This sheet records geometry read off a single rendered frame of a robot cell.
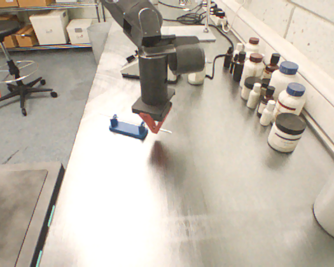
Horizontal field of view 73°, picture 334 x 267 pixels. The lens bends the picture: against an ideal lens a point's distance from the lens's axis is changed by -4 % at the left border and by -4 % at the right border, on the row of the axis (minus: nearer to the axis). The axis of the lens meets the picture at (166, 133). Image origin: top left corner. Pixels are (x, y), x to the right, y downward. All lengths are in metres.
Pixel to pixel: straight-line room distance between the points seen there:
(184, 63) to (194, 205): 0.27
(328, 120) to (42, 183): 1.02
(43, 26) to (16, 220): 2.44
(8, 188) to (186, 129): 0.80
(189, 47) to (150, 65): 0.09
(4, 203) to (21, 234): 0.17
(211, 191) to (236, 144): 0.16
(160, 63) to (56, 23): 2.66
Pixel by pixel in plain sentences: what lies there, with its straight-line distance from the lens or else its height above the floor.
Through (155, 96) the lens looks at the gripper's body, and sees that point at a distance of 0.48.
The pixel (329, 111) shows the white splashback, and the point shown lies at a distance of 0.68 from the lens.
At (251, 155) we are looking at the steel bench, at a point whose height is 0.75.
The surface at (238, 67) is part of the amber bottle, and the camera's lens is 0.83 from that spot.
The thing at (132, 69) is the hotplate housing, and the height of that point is 0.78.
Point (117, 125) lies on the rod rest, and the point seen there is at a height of 0.76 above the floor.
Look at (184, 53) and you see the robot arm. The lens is 0.46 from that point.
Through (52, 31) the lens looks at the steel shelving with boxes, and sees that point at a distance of 3.11.
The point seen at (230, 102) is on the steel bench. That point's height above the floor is 0.75.
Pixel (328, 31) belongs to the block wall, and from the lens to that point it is 0.78.
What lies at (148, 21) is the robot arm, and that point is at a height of 1.02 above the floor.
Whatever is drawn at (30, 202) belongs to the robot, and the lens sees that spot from 1.06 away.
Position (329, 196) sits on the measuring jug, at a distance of 0.48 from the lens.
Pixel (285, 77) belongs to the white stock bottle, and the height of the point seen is 0.85.
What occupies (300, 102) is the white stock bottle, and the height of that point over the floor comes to 0.84.
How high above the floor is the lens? 1.15
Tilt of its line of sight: 42 degrees down
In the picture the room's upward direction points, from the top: straight up
